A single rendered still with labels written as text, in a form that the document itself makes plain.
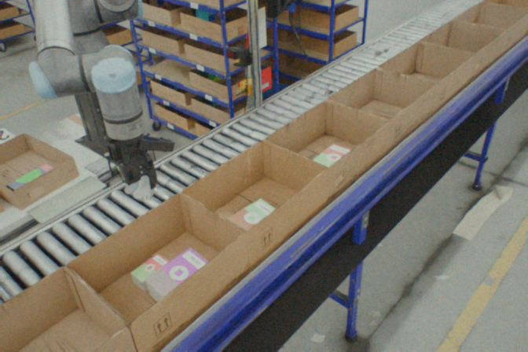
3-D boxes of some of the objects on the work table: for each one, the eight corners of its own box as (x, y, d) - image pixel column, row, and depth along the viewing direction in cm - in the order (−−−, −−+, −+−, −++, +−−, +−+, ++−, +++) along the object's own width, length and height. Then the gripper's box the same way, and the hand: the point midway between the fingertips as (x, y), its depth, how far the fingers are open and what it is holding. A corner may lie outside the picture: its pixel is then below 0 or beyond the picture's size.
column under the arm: (75, 141, 235) (54, 80, 216) (118, 120, 251) (103, 60, 232) (106, 159, 221) (88, 95, 202) (150, 135, 237) (137, 73, 218)
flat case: (7, 188, 203) (5, 185, 202) (47, 166, 215) (46, 163, 214) (25, 199, 196) (23, 196, 195) (65, 175, 208) (64, 172, 208)
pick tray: (31, 150, 230) (23, 132, 225) (80, 175, 211) (74, 156, 205) (-28, 180, 212) (-37, 161, 206) (20, 210, 193) (12, 192, 187)
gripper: (98, 135, 113) (117, 205, 125) (121, 147, 108) (138, 218, 120) (128, 121, 118) (144, 189, 130) (151, 132, 113) (165, 202, 125)
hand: (149, 194), depth 126 cm, fingers closed
